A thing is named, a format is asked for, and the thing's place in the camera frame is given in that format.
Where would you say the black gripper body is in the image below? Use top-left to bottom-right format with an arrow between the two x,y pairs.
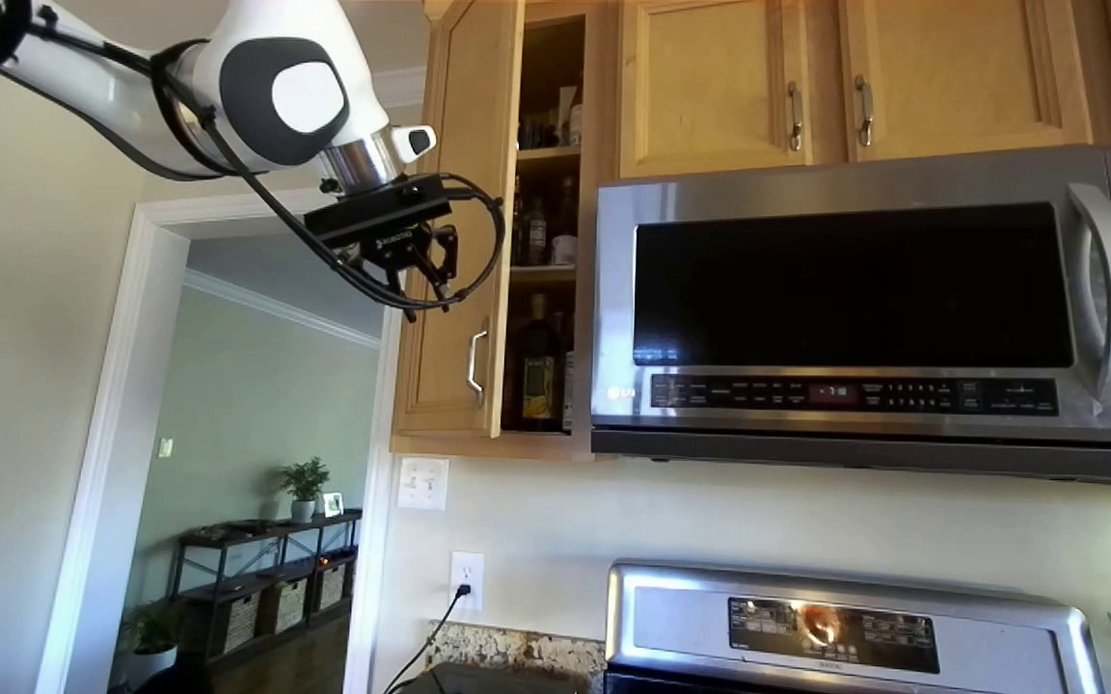
365,215 -> 443,277

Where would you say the light wood cupboard door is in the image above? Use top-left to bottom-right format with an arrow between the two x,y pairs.
390,0 -> 533,443

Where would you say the small dark bottle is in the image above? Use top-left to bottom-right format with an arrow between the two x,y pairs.
518,191 -> 552,269

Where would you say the dark bottle yellow label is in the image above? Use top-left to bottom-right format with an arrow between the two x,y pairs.
518,295 -> 566,434

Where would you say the green plant white pot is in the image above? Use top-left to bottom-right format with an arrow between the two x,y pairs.
270,457 -> 335,530

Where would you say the white power outlet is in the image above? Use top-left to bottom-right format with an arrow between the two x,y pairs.
446,548 -> 491,621

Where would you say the black shelf unit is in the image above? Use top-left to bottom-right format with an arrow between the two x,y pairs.
167,505 -> 365,656

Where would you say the woven storage basket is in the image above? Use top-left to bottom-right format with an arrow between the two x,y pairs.
313,556 -> 356,616
261,574 -> 318,635
214,590 -> 268,647

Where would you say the speckled granite countertop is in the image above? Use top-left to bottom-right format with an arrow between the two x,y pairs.
418,616 -> 614,694

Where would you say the stainless steel microwave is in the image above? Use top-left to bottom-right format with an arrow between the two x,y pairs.
585,140 -> 1111,486

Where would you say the stainless steel gas stove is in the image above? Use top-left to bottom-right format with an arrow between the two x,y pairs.
599,558 -> 1111,694

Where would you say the green floor plant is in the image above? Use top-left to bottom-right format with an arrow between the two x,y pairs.
117,594 -> 188,694

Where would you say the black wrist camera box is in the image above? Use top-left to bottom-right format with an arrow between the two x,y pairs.
302,173 -> 458,252

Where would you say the metal cupboard door handle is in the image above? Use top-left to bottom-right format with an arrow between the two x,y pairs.
458,326 -> 495,400

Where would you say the light wood wall cupboard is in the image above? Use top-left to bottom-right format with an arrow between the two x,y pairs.
386,0 -> 626,464

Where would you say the white light switch plate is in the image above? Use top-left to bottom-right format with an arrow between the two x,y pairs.
399,450 -> 454,518

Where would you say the black plug with cable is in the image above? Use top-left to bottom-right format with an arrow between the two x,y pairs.
380,579 -> 477,694

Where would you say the metal cabinet door handle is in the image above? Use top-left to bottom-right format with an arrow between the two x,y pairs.
781,76 -> 812,157
848,71 -> 877,153

